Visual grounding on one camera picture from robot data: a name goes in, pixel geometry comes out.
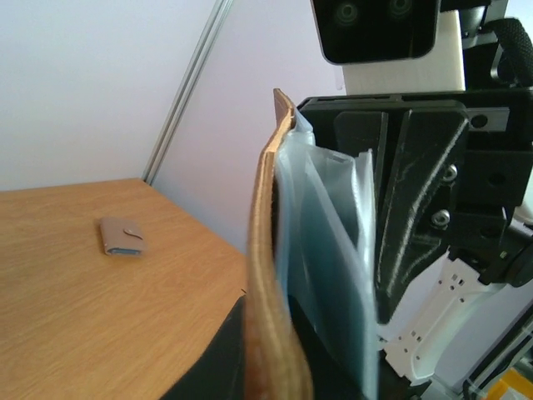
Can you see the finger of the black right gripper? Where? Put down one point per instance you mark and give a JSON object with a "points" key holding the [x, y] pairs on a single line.
{"points": [[360, 131]]}

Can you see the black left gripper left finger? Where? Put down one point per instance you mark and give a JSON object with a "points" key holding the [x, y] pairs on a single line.
{"points": [[219, 372]]}

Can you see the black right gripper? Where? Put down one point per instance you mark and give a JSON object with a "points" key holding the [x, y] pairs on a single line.
{"points": [[455, 171]]}

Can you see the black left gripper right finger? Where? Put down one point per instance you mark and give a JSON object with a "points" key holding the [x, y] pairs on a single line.
{"points": [[330, 381]]}

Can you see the brown leather card holder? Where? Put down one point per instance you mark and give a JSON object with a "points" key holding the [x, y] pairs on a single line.
{"points": [[291, 165]]}

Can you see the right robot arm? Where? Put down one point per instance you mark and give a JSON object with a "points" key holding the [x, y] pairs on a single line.
{"points": [[497, 54]]}

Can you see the taupe leather card holder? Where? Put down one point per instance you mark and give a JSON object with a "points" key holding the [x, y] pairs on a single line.
{"points": [[121, 236]]}

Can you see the yellow bin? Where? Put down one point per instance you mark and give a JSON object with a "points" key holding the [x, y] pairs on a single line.
{"points": [[512, 386]]}

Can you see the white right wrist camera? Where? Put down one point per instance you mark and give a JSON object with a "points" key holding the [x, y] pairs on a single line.
{"points": [[392, 46]]}

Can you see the aluminium frame post right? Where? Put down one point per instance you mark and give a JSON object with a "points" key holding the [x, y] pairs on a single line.
{"points": [[198, 61]]}

